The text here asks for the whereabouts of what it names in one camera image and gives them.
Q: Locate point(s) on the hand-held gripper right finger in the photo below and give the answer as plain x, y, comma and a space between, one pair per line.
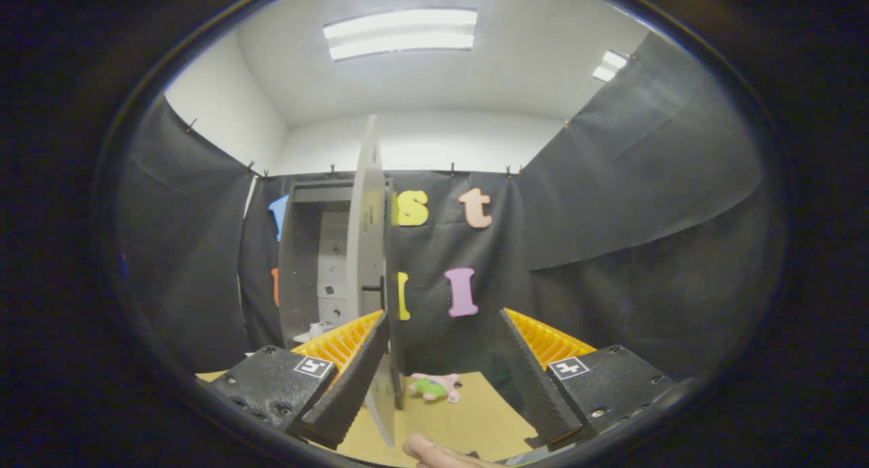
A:
536, 386

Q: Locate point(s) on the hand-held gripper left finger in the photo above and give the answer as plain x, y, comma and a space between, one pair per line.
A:
353, 386

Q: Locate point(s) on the white canvas shoe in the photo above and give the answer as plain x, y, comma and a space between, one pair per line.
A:
320, 328

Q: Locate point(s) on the grey shoe cabinet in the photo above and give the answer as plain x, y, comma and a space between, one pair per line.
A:
299, 264

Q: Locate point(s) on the grey shoe cabinet door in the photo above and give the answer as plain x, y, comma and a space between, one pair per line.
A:
366, 250

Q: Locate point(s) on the green pink plush toy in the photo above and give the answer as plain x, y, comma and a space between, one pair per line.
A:
431, 388

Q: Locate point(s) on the black backdrop cloth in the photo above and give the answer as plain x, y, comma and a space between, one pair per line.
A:
611, 250

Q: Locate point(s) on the small ceiling light panel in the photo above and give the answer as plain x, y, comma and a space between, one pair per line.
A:
611, 66

